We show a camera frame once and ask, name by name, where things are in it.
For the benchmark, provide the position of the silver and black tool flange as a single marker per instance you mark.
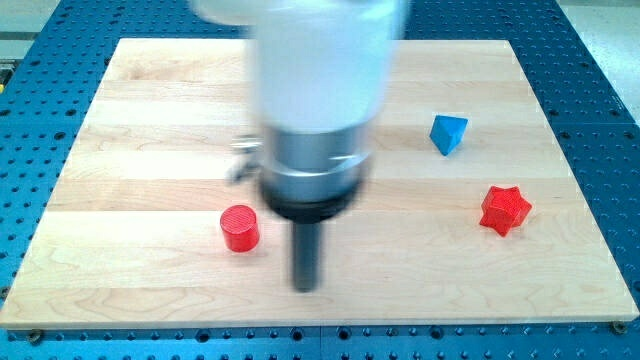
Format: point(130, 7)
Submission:
point(305, 177)

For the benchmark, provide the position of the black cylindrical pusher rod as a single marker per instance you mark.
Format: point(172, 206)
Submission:
point(305, 256)

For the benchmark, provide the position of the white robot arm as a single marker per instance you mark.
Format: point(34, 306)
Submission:
point(319, 70)

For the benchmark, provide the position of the red cylinder block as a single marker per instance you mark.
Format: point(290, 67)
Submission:
point(240, 229)

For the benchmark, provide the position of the blue triangular block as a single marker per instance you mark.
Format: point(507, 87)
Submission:
point(447, 132)

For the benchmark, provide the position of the wooden board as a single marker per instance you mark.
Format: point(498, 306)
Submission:
point(131, 236)

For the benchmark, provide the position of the red star block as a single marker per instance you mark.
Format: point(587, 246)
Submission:
point(504, 209)

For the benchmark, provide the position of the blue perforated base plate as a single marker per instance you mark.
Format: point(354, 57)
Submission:
point(580, 57)

